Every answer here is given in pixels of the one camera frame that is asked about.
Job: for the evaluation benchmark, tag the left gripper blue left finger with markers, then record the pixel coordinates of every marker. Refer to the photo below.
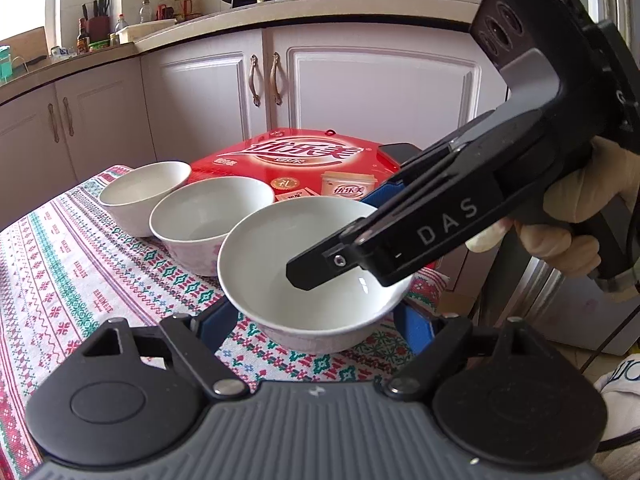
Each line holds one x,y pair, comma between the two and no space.
215,324

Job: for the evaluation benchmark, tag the black knife block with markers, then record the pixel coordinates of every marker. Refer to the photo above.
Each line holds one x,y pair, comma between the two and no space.
98,21

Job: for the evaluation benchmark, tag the dark sauce bottle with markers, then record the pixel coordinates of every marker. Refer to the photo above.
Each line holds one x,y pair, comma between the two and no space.
83,38

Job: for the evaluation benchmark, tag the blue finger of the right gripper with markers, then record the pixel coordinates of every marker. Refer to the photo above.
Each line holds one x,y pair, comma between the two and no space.
383,194

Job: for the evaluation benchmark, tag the cardboard box on counter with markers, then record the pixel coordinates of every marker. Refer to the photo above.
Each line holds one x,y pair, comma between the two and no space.
31,46

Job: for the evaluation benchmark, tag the white ceramic bowl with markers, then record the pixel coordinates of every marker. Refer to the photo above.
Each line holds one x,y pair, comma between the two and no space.
131,198
317,309
194,221

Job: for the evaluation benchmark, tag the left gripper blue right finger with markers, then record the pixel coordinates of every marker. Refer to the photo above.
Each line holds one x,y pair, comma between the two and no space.
414,326

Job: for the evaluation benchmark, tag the patterned knitted tablecloth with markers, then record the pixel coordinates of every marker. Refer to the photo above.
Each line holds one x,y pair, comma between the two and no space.
66,268

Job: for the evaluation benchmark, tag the teal water jug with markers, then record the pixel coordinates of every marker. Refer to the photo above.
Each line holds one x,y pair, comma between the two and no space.
6,70

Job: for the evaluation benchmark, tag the red gift box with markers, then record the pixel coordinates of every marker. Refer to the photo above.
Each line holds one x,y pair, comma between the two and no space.
298,163

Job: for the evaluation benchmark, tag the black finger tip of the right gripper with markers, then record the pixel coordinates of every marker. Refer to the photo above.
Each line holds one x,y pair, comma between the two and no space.
322,263

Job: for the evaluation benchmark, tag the white rectangular tray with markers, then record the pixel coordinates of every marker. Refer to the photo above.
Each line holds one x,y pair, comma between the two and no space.
134,32

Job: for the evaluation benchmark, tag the white kitchen cabinets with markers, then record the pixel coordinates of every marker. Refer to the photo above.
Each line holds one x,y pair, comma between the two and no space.
380,82

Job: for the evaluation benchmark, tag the right hand in beige glove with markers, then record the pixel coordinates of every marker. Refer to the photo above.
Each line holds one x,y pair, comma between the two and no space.
576,198

